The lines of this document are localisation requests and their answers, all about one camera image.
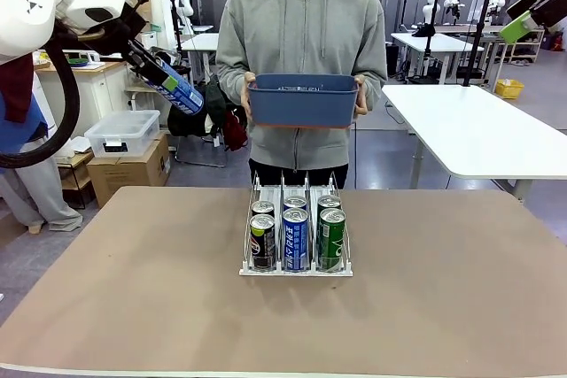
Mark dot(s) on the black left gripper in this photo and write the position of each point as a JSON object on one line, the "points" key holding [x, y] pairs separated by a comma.
{"points": [[130, 33]]}

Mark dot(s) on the blue sports drink can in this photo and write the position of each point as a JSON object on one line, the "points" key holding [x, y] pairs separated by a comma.
{"points": [[295, 202], [186, 97], [295, 241]]}

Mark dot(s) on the blue plastic bin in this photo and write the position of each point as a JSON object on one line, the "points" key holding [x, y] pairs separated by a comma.
{"points": [[301, 103]]}

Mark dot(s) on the person's right forearm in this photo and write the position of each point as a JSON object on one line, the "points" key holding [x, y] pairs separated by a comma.
{"points": [[230, 81]]}

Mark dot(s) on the person's left forearm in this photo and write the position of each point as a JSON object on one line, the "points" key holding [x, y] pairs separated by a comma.
{"points": [[374, 81]]}

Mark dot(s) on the person's right hand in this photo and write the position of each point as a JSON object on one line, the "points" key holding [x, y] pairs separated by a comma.
{"points": [[246, 99]]}

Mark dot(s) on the person's left hand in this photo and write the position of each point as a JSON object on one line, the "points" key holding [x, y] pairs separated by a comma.
{"points": [[361, 99]]}

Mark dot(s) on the black tripod pole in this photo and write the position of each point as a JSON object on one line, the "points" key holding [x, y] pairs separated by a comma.
{"points": [[478, 37]]}

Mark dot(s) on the white background table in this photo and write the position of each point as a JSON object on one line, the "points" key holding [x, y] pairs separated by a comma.
{"points": [[201, 41], [438, 43]]}

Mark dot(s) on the white desk cabinet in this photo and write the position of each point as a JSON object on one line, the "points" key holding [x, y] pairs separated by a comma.
{"points": [[97, 86]]}

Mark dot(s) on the yellow plastic crate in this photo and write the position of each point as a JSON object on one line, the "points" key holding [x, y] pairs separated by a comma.
{"points": [[509, 89]]}

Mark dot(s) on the clear plastic storage box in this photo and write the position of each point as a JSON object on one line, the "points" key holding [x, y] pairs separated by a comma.
{"points": [[119, 130]]}

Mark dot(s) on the green bowl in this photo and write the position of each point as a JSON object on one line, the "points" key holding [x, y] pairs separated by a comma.
{"points": [[75, 60]]}

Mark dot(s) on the red cloth bag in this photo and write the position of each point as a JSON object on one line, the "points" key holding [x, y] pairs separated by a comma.
{"points": [[235, 130]]}

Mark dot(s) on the brown cardboard box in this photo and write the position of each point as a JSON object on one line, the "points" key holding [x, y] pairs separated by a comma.
{"points": [[128, 179]]}

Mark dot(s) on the large white table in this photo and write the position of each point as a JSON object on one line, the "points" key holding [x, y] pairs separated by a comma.
{"points": [[474, 130]]}

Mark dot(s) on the person in grey hoodie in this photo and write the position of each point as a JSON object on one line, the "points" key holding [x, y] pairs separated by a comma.
{"points": [[301, 33]]}

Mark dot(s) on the person in maroon top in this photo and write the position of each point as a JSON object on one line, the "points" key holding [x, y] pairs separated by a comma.
{"points": [[40, 201]]}

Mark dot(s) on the black cola can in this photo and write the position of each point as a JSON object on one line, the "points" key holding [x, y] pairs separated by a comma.
{"points": [[262, 241], [263, 207]]}

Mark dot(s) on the green soda can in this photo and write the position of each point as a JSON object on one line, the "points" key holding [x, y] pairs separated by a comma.
{"points": [[331, 241], [328, 202]]}

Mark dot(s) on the black camera stand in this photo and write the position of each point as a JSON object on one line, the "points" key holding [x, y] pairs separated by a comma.
{"points": [[429, 41]]}

